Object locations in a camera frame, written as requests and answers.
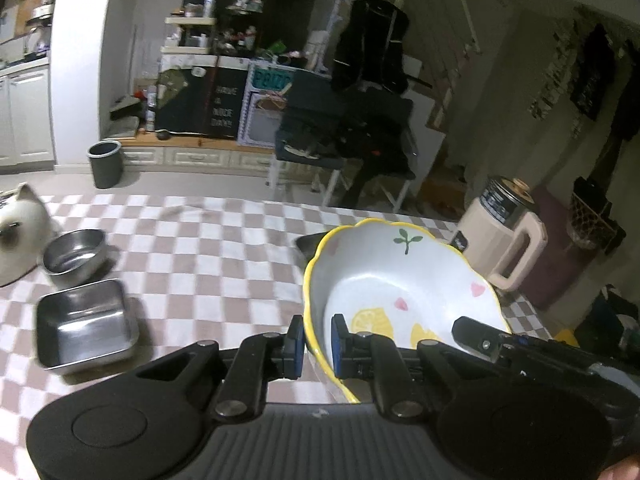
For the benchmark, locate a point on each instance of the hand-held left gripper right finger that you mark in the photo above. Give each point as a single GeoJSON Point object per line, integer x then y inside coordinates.
{"type": "Point", "coordinates": [338, 345]}

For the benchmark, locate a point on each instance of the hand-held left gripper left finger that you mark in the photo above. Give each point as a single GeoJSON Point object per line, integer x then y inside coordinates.
{"type": "Point", "coordinates": [296, 345]}

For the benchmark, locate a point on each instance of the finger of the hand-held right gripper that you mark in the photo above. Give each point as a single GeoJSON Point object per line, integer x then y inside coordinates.
{"type": "Point", "coordinates": [477, 335]}

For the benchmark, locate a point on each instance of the lemon print bowl yellow rim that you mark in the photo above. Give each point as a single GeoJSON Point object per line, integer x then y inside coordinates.
{"type": "Point", "coordinates": [400, 275]}

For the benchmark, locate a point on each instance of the square steel container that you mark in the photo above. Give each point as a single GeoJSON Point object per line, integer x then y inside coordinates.
{"type": "Point", "coordinates": [82, 322]}

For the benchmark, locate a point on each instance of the round steel bowl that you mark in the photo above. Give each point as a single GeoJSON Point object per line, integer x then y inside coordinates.
{"type": "Point", "coordinates": [75, 257]}

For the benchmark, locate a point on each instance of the beige electric kettle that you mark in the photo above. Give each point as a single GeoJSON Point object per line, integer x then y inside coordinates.
{"type": "Point", "coordinates": [495, 240]}

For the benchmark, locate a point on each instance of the mauve cushion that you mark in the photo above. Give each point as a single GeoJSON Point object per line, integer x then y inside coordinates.
{"type": "Point", "coordinates": [555, 270]}

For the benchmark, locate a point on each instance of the brown white checkered tablecloth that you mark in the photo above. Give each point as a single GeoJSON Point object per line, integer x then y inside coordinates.
{"type": "Point", "coordinates": [200, 270]}

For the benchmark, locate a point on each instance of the white folding chair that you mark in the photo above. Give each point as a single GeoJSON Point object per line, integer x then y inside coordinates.
{"type": "Point", "coordinates": [332, 185]}

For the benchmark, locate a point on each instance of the low cabinet with wooden top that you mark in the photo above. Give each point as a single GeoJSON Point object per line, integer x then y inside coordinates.
{"type": "Point", "coordinates": [200, 155]}

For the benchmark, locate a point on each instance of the pile of dark clothes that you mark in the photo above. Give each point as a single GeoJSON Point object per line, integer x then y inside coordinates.
{"type": "Point", "coordinates": [345, 130]}

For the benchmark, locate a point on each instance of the white box with teal label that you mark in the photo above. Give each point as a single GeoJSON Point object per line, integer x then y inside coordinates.
{"type": "Point", "coordinates": [262, 115]}

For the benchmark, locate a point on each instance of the black chalkboard sign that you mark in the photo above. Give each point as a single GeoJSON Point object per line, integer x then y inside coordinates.
{"type": "Point", "coordinates": [227, 105]}

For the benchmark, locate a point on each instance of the dark round trash bin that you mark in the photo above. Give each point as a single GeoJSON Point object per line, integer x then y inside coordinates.
{"type": "Point", "coordinates": [105, 165]}

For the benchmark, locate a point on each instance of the dark printed cloth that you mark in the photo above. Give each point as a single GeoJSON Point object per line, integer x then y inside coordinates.
{"type": "Point", "coordinates": [182, 100]}

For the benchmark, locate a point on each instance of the hanging dark clothes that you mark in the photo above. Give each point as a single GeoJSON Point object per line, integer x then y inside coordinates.
{"type": "Point", "coordinates": [600, 75]}

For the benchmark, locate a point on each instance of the cream cat-shaped ceramic jar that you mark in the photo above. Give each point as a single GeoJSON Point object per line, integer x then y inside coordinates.
{"type": "Point", "coordinates": [20, 240]}

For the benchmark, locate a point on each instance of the black hanging jacket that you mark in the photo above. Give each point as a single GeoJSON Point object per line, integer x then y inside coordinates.
{"type": "Point", "coordinates": [370, 45]}

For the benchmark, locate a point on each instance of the white shelf rack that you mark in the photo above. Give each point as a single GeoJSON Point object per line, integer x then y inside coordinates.
{"type": "Point", "coordinates": [190, 35]}

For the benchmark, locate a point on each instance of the white kitchen cabinet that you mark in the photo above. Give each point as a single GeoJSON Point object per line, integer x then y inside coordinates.
{"type": "Point", "coordinates": [25, 115]}

